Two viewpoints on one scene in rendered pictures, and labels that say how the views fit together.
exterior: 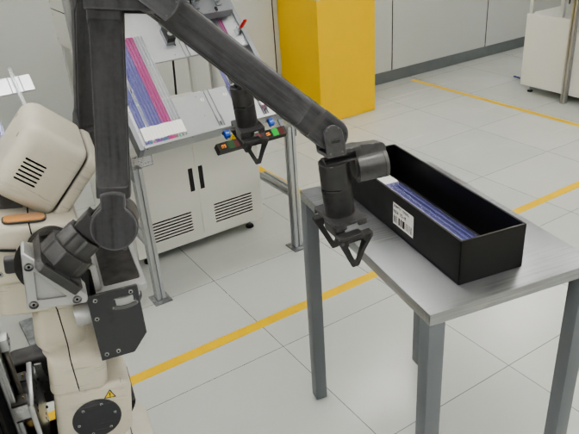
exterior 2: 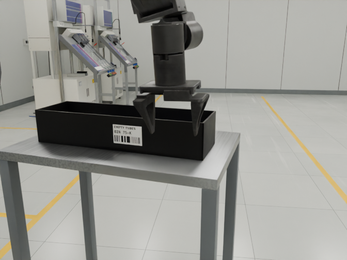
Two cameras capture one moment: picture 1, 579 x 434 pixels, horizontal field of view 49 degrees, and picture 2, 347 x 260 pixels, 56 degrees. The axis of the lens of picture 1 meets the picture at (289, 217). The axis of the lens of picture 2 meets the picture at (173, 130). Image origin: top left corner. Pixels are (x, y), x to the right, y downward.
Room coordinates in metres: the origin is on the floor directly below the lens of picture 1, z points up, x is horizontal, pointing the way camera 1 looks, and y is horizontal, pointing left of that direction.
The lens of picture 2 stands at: (0.69, 0.37, 1.13)
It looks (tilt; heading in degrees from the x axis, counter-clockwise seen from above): 15 degrees down; 308
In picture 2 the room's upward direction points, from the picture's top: straight up
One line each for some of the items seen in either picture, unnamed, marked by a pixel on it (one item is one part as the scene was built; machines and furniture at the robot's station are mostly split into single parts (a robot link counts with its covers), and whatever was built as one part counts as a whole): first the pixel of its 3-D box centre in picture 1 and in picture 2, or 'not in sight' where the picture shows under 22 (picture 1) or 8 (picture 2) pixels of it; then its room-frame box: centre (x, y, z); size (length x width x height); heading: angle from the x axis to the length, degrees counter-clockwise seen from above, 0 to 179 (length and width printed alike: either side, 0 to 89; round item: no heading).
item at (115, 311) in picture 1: (103, 282); not in sight; (1.18, 0.42, 0.86); 0.28 x 0.16 x 0.22; 20
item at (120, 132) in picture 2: (421, 204); (125, 126); (1.46, -0.34, 0.86); 0.57 x 0.17 x 0.11; 20
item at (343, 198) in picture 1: (338, 202); (170, 73); (1.07, -0.09, 1.07); 0.10 x 0.07 x 0.07; 21
